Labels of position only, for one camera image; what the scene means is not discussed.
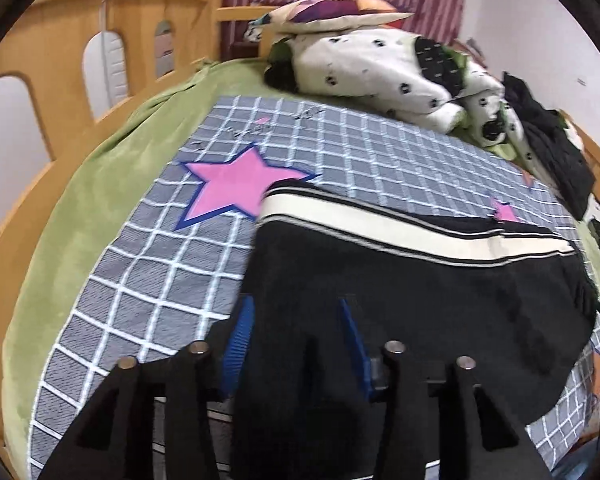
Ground white flower-print quilt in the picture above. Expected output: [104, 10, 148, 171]
[245, 25, 546, 181]

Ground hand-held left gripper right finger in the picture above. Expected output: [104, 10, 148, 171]
[336, 297, 553, 480]

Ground grey checked star-print blanket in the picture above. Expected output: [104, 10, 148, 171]
[27, 94, 600, 480]

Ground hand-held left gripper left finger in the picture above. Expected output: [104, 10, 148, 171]
[37, 294, 256, 480]

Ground colourful patterned pillow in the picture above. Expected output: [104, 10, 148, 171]
[250, 0, 415, 36]

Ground wooden bed frame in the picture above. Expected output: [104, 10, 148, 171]
[0, 0, 600, 471]

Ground black quilted jacket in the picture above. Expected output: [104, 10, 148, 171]
[502, 72, 597, 218]

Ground black pants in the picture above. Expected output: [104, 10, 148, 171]
[230, 180, 598, 480]

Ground green plush bed sheet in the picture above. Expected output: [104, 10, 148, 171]
[2, 60, 600, 466]

